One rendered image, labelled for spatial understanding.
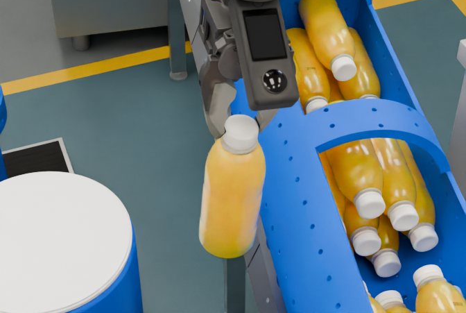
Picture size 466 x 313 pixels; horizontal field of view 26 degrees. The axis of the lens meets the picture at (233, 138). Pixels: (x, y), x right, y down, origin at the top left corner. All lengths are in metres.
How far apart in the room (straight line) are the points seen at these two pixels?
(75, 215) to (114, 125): 1.64
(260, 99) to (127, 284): 0.63
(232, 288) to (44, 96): 1.09
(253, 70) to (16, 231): 0.69
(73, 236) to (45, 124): 1.71
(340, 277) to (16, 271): 0.49
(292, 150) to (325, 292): 0.23
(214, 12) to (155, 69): 2.35
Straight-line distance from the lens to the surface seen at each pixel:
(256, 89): 0.94
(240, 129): 1.09
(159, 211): 2.92
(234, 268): 2.47
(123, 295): 1.52
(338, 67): 1.66
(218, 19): 1.01
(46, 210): 1.57
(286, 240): 1.36
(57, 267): 1.49
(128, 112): 3.22
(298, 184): 1.37
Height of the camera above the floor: 2.19
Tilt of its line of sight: 45 degrees down
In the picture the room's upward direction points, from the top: straight up
